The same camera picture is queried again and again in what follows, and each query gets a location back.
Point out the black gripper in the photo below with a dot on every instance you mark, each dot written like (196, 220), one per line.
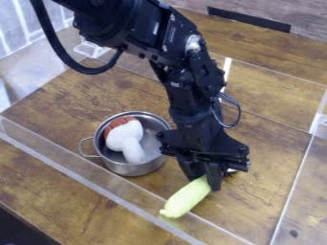
(203, 148)

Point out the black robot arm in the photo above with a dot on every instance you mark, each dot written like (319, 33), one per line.
(148, 29)

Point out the stainless steel pot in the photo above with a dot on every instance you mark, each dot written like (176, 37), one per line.
(92, 146)

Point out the plush mushroom toy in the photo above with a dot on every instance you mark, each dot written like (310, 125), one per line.
(121, 137)

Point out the black strip on wall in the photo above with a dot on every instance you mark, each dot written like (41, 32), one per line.
(248, 19)

